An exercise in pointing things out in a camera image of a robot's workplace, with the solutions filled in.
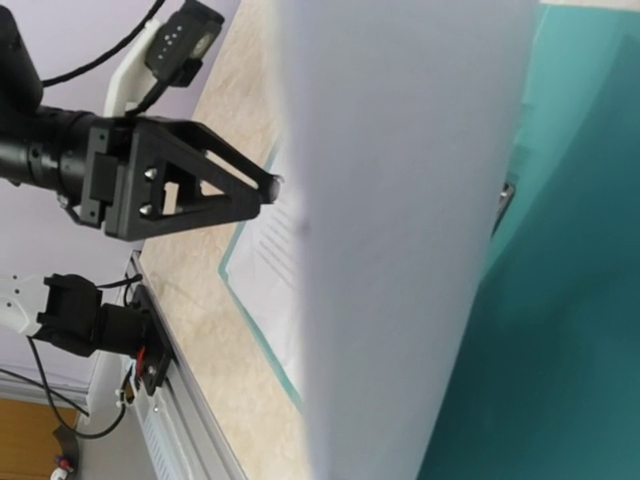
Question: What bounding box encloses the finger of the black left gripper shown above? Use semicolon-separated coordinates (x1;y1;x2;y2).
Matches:
104;118;281;242

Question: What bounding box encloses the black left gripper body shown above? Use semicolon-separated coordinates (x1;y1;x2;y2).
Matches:
77;117;138;228

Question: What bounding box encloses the printed paper sheet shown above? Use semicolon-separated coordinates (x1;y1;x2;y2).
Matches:
224;139;306;391

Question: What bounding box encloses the printed paper stack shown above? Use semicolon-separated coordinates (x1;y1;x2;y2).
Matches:
274;1;537;479

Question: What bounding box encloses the dark green folder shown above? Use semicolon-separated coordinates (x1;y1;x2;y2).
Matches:
219;0;640;480

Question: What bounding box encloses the metal folder clip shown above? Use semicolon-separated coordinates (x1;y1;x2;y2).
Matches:
491;172;519;236

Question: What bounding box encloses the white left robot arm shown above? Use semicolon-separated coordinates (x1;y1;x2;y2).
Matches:
1;1;280;242

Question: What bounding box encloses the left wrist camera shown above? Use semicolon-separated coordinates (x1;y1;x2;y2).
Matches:
104;0;226;119

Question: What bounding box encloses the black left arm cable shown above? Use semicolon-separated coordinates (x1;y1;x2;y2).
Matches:
39;0;169;89

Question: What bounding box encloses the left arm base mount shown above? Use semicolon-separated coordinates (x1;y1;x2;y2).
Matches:
34;274;174;396

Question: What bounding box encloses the front aluminium rail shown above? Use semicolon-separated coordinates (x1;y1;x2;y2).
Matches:
126;251;246;480

